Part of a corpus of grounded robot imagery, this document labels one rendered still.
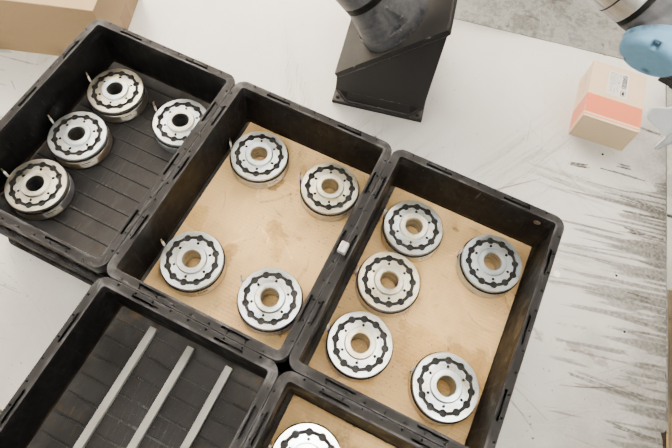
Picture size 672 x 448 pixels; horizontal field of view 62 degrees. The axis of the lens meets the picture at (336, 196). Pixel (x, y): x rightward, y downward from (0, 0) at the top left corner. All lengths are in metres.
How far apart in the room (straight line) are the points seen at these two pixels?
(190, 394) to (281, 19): 0.89
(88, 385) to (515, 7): 2.20
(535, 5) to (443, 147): 1.50
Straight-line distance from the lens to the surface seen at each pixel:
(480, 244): 0.99
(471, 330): 0.97
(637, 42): 0.72
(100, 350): 0.97
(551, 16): 2.65
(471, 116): 1.31
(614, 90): 1.38
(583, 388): 1.16
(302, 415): 0.91
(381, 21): 1.09
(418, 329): 0.94
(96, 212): 1.05
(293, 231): 0.98
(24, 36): 1.44
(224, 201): 1.01
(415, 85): 1.18
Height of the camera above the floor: 1.73
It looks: 63 degrees down
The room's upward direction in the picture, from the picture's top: 7 degrees clockwise
